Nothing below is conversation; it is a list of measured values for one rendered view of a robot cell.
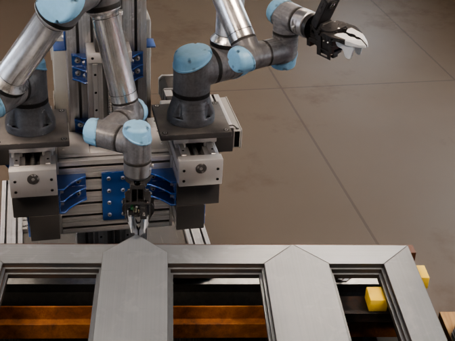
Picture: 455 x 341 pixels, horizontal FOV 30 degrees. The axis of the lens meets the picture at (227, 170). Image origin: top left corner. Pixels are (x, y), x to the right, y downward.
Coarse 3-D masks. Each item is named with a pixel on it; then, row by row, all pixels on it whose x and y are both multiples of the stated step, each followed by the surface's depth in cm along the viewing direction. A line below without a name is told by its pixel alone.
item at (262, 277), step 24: (24, 264) 230; (48, 264) 230; (72, 264) 231; (96, 264) 231; (168, 264) 232; (192, 264) 233; (216, 264) 233; (240, 264) 234; (336, 264) 236; (360, 264) 236; (0, 288) 223; (96, 288) 226; (168, 288) 225; (264, 288) 227; (336, 288) 228; (384, 288) 231; (168, 312) 216; (264, 312) 221; (168, 336) 208; (408, 336) 212
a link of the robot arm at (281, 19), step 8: (280, 0) 238; (272, 8) 238; (280, 8) 236; (288, 8) 234; (296, 8) 233; (272, 16) 238; (280, 16) 235; (288, 16) 233; (280, 24) 237; (288, 24) 234; (280, 32) 238; (288, 32) 237
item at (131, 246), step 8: (128, 240) 241; (136, 240) 241; (144, 240) 241; (112, 248) 237; (120, 248) 237; (128, 248) 237; (136, 248) 237; (144, 248) 238; (152, 248) 238; (160, 248) 238
